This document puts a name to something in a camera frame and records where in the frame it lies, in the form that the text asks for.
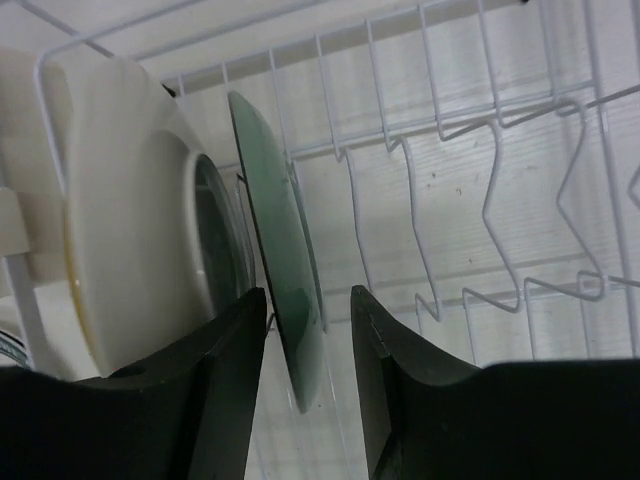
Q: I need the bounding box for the dark green blue patterned plate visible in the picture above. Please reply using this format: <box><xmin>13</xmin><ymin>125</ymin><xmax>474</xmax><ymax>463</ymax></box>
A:
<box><xmin>228</xmin><ymin>91</ymin><xmax>323</xmax><ymax>413</ymax></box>

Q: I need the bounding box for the white plate green lettered rim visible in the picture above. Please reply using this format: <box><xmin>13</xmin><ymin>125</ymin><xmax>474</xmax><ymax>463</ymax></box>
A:
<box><xmin>40</xmin><ymin>57</ymin><xmax>253</xmax><ymax>381</ymax></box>

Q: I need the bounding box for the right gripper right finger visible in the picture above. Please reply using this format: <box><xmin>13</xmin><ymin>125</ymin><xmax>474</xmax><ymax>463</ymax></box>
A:
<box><xmin>350</xmin><ymin>285</ymin><xmax>639</xmax><ymax>479</ymax></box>

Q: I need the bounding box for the cream plastic cutlery holder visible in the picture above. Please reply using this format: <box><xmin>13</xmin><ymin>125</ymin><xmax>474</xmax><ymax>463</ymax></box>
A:
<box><xmin>1</xmin><ymin>47</ymin><xmax>97</xmax><ymax>381</ymax></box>

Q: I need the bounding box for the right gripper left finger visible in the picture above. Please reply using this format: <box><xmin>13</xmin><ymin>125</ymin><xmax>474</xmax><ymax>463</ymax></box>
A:
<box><xmin>1</xmin><ymin>288</ymin><xmax>267</xmax><ymax>479</ymax></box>

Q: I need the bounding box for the white wire dish rack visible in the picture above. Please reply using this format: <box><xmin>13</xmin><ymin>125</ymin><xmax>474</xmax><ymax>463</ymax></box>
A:
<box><xmin>1</xmin><ymin>1</ymin><xmax>639</xmax><ymax>479</ymax></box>

